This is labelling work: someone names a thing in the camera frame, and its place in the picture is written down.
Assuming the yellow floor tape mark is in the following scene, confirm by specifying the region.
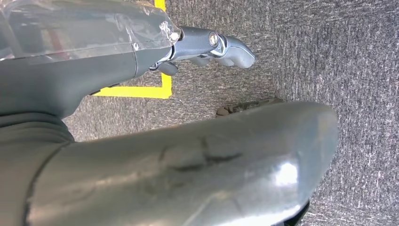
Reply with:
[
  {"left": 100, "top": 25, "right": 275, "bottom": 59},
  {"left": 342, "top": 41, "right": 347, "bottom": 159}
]
[{"left": 93, "top": 0, "right": 173, "bottom": 100}]

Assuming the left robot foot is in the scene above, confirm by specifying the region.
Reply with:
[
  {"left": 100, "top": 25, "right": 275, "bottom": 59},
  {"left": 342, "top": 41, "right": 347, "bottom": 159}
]
[{"left": 215, "top": 97, "right": 285, "bottom": 118}]

